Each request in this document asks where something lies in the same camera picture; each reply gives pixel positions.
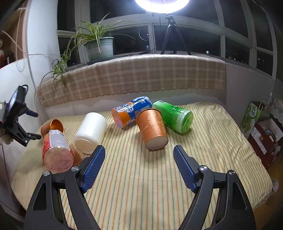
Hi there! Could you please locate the blue orange drink cup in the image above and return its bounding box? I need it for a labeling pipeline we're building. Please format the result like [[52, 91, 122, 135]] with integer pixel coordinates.
[[111, 96, 152, 129]]

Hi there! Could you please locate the striped yellow bed sheet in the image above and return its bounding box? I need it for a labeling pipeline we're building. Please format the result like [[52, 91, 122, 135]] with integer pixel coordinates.
[[10, 101, 273, 230]]

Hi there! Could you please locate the plaid beige blanket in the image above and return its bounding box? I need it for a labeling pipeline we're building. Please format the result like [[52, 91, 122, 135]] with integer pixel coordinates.
[[37, 54, 227, 107]]

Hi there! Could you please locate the green plastic cup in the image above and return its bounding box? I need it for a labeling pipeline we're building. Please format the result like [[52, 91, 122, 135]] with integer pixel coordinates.
[[152, 100, 194, 134]]

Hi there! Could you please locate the ring light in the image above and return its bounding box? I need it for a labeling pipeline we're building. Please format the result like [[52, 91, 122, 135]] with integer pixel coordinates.
[[135, 0, 189, 14]]

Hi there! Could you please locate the red orange fruit cup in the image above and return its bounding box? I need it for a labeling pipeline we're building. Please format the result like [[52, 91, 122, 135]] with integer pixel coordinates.
[[42, 129, 74, 173]]

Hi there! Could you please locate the orange paper cup lying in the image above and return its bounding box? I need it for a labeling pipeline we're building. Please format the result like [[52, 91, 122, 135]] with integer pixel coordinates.
[[136, 108, 168, 150]]

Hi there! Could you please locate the potted spider plant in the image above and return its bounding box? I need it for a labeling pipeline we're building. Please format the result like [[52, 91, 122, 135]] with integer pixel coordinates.
[[2, 12, 136, 88]]

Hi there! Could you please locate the white plastic cup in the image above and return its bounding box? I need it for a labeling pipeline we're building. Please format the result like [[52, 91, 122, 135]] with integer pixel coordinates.
[[74, 112, 107, 155]]

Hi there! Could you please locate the orange paper cup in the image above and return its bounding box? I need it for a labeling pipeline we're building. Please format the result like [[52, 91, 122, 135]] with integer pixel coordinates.
[[136, 108, 168, 150], [40, 119, 64, 137]]

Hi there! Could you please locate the red cardboard box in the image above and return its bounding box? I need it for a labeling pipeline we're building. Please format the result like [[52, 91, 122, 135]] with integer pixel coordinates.
[[248, 118, 282, 170]]

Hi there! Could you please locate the green white carton box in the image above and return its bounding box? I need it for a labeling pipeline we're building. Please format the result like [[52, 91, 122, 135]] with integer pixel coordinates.
[[240, 101, 265, 138]]

